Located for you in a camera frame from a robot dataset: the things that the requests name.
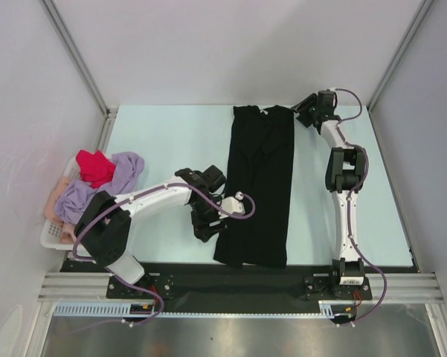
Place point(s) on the left aluminium corner post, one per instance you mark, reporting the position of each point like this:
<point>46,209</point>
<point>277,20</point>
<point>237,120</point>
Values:
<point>70,46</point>

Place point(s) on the aluminium front rail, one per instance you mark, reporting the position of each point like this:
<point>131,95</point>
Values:
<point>401,288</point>

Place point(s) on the pink t shirt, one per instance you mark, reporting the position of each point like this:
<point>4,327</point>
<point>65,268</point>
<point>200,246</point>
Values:
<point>67,230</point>

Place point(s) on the aluminium corner post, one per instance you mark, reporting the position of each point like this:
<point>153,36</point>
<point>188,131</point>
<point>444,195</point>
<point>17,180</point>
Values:
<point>402,49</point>
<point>70,46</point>

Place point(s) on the white slotted cable duct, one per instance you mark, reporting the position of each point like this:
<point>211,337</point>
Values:
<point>145,310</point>

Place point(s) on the lilac t shirt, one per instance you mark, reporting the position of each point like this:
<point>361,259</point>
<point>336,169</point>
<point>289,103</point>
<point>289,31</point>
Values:
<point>78,194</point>

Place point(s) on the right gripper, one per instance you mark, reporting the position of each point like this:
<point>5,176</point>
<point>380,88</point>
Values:
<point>303,107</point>

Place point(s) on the black t shirt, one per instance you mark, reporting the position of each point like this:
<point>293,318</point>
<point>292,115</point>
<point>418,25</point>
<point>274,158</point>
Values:
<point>260,164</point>

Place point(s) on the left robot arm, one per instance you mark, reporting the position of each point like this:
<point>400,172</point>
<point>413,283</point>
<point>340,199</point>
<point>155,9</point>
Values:
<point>103,229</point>

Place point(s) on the red t shirt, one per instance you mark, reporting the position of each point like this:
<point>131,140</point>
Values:
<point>95,168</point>

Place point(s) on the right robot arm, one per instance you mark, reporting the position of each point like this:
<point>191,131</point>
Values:
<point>344,178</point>

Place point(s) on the right aluminium corner post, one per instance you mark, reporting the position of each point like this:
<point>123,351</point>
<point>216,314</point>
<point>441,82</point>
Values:
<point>402,49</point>

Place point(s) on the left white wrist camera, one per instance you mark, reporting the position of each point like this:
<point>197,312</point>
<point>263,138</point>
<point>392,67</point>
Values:
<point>233,205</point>

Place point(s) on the white laundry basket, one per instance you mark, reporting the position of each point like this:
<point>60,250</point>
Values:
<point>51,232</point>

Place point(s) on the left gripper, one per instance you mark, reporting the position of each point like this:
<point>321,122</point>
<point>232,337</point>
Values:
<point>201,227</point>

